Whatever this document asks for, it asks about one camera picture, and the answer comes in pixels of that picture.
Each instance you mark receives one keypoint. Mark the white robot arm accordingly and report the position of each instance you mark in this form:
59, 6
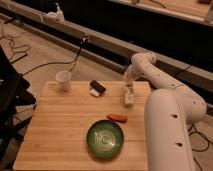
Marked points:
167, 112

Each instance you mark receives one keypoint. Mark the orange carrot toy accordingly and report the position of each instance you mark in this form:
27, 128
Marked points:
118, 118

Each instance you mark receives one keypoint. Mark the white bottle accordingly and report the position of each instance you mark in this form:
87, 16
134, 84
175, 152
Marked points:
128, 94

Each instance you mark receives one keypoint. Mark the white object on ledge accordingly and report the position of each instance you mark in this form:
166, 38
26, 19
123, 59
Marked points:
58, 15

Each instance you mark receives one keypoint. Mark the green ribbed bowl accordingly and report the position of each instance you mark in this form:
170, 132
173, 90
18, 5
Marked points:
105, 139

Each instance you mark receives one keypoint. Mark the black and white eraser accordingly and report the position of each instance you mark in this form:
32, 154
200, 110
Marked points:
96, 89

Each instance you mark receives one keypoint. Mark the black chair frame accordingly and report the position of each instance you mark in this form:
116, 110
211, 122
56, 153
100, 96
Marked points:
13, 93

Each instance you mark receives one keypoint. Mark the white paper cup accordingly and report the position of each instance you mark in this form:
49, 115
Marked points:
64, 78

